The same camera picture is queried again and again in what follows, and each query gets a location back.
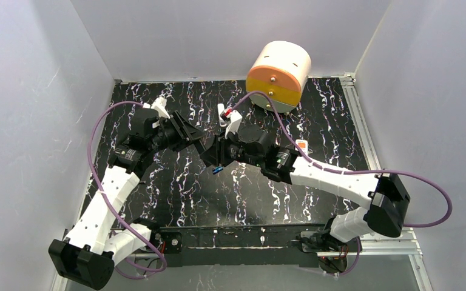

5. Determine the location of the white air conditioner remote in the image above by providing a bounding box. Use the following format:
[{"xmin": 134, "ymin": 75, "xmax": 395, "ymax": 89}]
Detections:
[{"xmin": 295, "ymin": 139, "xmax": 309, "ymax": 154}]

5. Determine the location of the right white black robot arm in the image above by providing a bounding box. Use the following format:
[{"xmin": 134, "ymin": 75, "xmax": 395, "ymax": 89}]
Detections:
[{"xmin": 200, "ymin": 125, "xmax": 410, "ymax": 252}]

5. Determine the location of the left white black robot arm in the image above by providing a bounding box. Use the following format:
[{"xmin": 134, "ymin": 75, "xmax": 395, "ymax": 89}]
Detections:
[{"xmin": 48, "ymin": 109, "xmax": 205, "ymax": 290}]

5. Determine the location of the small white remote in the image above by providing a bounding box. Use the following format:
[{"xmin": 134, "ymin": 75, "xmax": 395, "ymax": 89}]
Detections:
[{"xmin": 217, "ymin": 103, "xmax": 227, "ymax": 128}]

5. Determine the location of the blue battery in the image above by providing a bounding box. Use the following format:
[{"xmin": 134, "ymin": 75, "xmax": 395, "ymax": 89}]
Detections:
[{"xmin": 212, "ymin": 167, "xmax": 223, "ymax": 175}]

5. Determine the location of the round three-drawer storage box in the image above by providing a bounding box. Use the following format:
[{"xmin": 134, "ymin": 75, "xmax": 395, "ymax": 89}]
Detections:
[{"xmin": 246, "ymin": 41, "xmax": 312, "ymax": 114}]

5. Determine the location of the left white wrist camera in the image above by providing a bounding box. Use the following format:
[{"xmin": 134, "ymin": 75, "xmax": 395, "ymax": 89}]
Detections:
[{"xmin": 143, "ymin": 96, "xmax": 171, "ymax": 119}]

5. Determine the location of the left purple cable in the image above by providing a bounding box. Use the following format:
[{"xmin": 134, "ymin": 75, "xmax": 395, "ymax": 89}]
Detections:
[{"xmin": 87, "ymin": 101, "xmax": 168, "ymax": 280}]

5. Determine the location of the purple cable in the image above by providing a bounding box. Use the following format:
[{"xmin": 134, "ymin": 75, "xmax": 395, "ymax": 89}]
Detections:
[
  {"xmin": 231, "ymin": 90, "xmax": 453, "ymax": 278},
  {"xmin": 87, "ymin": 101, "xmax": 168, "ymax": 280}
]

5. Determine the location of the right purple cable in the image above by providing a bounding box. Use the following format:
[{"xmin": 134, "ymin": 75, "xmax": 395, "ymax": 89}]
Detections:
[{"xmin": 231, "ymin": 90, "xmax": 453, "ymax": 278}]

